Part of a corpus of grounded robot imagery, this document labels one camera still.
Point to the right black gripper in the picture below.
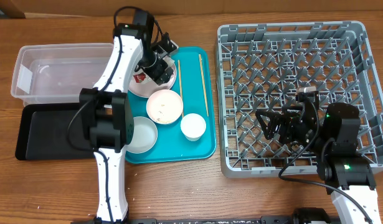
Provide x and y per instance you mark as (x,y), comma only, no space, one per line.
(273,118)

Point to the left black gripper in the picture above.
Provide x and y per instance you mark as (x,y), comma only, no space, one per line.
(154,70)

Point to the white paper wrapper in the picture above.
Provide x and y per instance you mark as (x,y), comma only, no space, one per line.
(139,77)

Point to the pink bowl with rice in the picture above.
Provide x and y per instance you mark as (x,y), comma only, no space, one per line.
(164,106)

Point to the grey shallow bowl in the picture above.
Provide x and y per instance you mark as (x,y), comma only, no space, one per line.
(144,137)

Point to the white cup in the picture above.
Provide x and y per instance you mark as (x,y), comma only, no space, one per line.
(193,126)

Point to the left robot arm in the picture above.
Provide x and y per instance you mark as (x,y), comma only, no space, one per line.
(105,110)

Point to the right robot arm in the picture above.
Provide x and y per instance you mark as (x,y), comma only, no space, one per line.
(347,177)

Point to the left wooden chopstick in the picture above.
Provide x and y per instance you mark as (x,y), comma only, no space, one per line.
(180,83)

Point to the wooden chopstick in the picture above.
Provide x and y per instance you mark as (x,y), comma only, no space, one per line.
(180,83)
(203,84)

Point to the large white plate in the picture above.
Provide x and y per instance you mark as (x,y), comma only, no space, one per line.
(146,90)

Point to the teal serving tray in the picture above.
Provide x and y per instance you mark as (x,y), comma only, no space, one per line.
(171,144)

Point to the right wooden chopstick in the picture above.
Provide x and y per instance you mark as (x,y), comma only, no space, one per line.
(203,84)

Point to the grey plastic dish rack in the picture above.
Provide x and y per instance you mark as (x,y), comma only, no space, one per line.
(261,66)

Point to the clear plastic bin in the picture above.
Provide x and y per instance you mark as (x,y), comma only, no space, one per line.
(56,73)

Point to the black rectangular tray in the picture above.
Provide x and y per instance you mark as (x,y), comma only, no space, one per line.
(42,133)

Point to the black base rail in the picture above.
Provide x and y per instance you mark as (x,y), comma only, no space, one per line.
(299,216)

